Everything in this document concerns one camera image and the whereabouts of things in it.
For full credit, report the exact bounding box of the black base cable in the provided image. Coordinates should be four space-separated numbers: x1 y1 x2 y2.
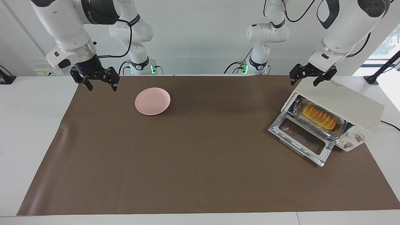
118 61 132 75
223 47 253 74

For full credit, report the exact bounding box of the black oven power cord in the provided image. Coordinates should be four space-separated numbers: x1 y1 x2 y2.
380 120 400 131

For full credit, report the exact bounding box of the aluminium foil tray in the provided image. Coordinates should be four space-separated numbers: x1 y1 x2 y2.
294 98 347 139

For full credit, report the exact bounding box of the black camera stand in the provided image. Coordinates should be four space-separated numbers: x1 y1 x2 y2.
364 50 400 85

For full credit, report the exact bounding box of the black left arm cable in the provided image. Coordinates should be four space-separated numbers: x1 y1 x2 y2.
280 0 372 58

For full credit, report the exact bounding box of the brown table mat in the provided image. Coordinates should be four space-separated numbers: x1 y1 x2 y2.
17 75 400 216

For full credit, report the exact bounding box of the cream toaster oven body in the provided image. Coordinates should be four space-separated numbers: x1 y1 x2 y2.
281 78 385 152

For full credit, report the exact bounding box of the pink round plate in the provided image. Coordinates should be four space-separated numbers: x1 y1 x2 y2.
135 87 171 116

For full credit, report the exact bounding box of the golden ridged bread loaf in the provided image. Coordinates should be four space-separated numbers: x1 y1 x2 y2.
302 105 337 129

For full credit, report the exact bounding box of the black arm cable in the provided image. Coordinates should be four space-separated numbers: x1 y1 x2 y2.
280 0 372 58
97 19 133 58

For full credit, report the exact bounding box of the white wall socket strip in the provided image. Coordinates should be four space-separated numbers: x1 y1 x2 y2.
34 61 64 76

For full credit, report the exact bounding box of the small black table clamp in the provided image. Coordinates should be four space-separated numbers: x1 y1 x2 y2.
0 65 17 85

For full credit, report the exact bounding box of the glass oven door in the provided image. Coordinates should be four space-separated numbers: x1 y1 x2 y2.
268 112 335 167

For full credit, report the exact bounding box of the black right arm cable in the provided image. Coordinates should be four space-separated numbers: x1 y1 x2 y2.
97 19 133 58

